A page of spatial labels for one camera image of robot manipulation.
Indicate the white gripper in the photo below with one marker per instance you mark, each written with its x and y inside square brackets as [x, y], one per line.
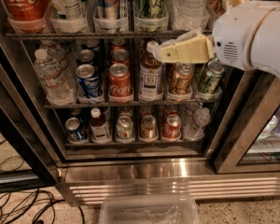
[236, 36]

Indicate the clear water bottle top shelf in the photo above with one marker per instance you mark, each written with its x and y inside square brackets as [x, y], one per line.
[188, 14]

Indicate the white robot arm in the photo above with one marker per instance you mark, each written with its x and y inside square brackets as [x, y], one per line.
[265, 48]

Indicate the green LaCroix can top shelf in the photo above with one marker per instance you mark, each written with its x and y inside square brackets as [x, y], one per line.
[150, 9]

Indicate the brown tea bottle middle shelf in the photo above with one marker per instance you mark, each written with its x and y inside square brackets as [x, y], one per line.
[150, 74]

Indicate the water bottle bottom shelf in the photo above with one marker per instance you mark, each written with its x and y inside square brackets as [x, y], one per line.
[195, 129]

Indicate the red can bottom shelf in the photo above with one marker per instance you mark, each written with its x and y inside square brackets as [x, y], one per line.
[171, 127]

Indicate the right glass fridge door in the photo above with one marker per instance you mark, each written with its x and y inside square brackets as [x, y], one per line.
[253, 145]

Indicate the glass fridge door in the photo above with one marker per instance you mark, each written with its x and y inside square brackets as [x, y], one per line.
[253, 145]
[24, 163]

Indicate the copper can bottom shelf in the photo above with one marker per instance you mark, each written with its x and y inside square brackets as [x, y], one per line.
[148, 128]

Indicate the green white can bottom shelf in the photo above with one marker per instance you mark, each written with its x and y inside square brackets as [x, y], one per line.
[124, 127]

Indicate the stainless steel fridge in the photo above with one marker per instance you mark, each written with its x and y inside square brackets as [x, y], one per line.
[89, 173]

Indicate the silver green can top shelf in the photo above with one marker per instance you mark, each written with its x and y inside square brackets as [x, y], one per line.
[69, 16]

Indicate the tea bottle bottom shelf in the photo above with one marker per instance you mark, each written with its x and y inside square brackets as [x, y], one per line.
[99, 127]

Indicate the water bottle middle shelf rear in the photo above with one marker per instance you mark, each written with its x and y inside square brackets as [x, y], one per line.
[55, 51]

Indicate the water bottle middle shelf front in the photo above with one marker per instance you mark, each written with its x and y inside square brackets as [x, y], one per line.
[50, 74]

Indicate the blue can bottom shelf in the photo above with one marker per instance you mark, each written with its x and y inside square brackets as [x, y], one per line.
[75, 129]

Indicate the red Coca-Cola can top shelf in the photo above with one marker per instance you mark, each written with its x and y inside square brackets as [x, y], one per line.
[27, 16]

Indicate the left glass fridge door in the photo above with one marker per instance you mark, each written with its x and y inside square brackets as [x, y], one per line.
[24, 163]

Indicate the green can middle front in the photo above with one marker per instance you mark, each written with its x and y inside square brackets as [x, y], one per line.
[211, 77]

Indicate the gold can middle rear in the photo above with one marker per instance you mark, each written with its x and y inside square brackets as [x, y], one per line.
[169, 69]

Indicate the gold can middle front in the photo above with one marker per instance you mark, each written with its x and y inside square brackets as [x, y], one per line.
[181, 78]

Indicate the red Coca-Cola can middle rear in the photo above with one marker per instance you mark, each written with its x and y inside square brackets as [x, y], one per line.
[120, 56]

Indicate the blue Red Bull can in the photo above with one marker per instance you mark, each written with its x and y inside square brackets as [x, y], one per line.
[108, 9]

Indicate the red Coca-Cola can middle front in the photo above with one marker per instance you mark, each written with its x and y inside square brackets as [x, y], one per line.
[120, 84]

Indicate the blue Pepsi can rear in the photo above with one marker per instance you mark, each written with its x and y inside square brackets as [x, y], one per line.
[86, 56]

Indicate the blue pepsi can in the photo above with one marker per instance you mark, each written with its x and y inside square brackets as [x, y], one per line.
[86, 56]
[89, 81]

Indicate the blue Pepsi can front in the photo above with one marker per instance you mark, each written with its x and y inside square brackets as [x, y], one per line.
[89, 81]

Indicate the clear plastic bin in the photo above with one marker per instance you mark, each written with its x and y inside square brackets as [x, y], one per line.
[150, 209]

